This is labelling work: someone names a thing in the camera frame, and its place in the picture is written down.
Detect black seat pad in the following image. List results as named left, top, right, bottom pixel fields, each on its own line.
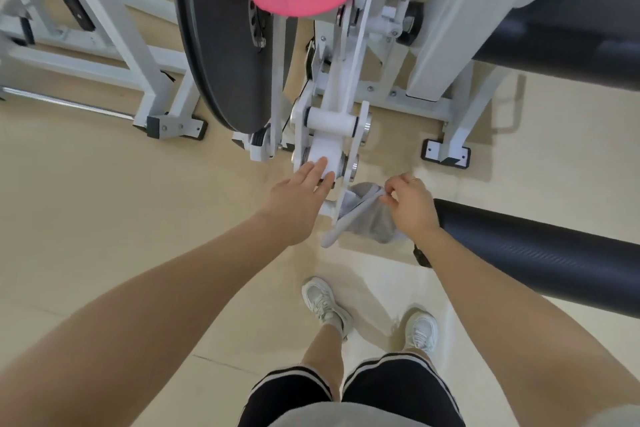
left=472, top=0, right=640, bottom=92

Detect black weight plate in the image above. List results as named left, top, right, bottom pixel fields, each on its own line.
left=167, top=0, right=299, bottom=135

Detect person's left hand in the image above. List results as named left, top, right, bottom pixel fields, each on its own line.
left=262, top=157, right=336, bottom=248

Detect white shirt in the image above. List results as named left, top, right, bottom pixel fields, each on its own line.
left=269, top=401, right=640, bottom=427

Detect person's right forearm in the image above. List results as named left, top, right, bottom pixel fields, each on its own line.
left=412, top=229, right=640, bottom=412

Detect white leg extension machine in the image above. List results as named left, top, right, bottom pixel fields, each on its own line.
left=229, top=0, right=640, bottom=222

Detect person's shoe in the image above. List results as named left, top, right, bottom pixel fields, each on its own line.
left=301, top=277, right=353, bottom=340
left=403, top=309, right=439, bottom=355

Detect white stepped gym frame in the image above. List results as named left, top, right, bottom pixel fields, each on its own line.
left=0, top=0, right=209, bottom=141

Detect person's left leg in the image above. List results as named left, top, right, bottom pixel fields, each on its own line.
left=299, top=324, right=346, bottom=392

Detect person's left shoe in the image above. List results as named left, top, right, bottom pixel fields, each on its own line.
left=301, top=277, right=353, bottom=340

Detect black roller pad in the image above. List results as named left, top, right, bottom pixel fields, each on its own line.
left=413, top=199, right=640, bottom=320

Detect person's left forearm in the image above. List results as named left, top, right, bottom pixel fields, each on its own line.
left=0, top=216, right=301, bottom=427

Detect person's right hand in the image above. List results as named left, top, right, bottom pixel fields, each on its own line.
left=379, top=173, right=441, bottom=245

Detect person's right shoe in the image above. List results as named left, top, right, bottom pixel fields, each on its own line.
left=403, top=309, right=439, bottom=355

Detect black striped shorts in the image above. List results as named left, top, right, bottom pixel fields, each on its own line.
left=237, top=352, right=466, bottom=427

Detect grey towel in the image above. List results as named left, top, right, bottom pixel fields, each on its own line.
left=319, top=182, right=409, bottom=248

